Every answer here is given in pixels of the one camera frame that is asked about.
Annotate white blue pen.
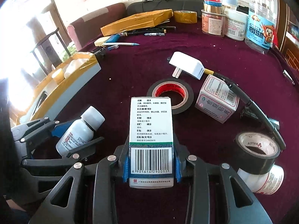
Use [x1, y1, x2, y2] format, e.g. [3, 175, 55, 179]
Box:
[102, 42, 140, 46]

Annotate maroon armchair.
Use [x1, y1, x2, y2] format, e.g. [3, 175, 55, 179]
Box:
[67, 3, 126, 51]

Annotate maroon table cloth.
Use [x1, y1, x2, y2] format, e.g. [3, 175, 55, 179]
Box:
[56, 23, 298, 223]

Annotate yellow tipped black pen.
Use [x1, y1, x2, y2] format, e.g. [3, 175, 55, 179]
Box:
[204, 69, 286, 151]

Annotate jar of wooden sticks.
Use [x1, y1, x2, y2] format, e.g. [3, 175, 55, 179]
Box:
[203, 0, 223, 14]

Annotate white bottle clear cap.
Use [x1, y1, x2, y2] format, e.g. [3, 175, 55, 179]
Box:
[56, 106, 105, 157]

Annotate blue white medicine box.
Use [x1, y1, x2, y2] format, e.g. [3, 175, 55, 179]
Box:
[128, 97, 174, 189]

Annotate pink white small box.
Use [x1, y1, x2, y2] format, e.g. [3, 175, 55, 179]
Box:
[195, 75, 239, 123]

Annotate near yellow cardboard tray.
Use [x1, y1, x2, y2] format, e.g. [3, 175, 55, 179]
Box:
[16, 52, 101, 125]

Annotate white power adapter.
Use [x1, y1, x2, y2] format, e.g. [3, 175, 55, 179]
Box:
[169, 52, 205, 79]

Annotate black sofa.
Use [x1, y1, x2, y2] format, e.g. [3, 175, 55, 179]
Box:
[127, 0, 204, 20]

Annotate metal binder clip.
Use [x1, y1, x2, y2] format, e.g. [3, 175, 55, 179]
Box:
[283, 70, 295, 85]

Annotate black tape roll red core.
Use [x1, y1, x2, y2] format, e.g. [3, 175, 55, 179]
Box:
[147, 78, 194, 115]

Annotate white tub with label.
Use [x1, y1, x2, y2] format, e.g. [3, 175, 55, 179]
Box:
[224, 8, 248, 41]

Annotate clear jar orange label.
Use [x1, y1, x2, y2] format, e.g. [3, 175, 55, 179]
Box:
[201, 10, 226, 37]

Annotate black pens by far tray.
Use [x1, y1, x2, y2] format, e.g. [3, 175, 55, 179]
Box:
[119, 26, 176, 36]

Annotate white bottle green label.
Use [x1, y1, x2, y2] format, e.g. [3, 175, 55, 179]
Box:
[237, 165, 284, 195]

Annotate dark wooden chair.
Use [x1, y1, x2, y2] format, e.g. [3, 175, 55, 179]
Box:
[31, 27, 71, 75]

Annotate yellow cardboard tray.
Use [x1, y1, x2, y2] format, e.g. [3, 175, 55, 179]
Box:
[16, 52, 101, 125]
[101, 9, 173, 36]

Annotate clear jar blue cartoon label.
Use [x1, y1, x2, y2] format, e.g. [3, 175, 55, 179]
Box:
[245, 0, 275, 54]

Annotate black tape roll white core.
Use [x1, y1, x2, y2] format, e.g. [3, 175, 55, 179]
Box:
[234, 131, 280, 175]

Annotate far yellow cardboard tray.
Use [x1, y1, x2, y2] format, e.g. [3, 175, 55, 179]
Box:
[101, 9, 173, 36]

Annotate cream eraser block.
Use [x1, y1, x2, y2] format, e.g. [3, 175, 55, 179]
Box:
[94, 36, 110, 46]

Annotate yellow packing tape roll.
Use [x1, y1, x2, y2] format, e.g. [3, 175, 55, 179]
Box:
[173, 10, 197, 24]

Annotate black gold lipstick tube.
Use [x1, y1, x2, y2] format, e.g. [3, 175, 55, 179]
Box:
[240, 106, 280, 129]

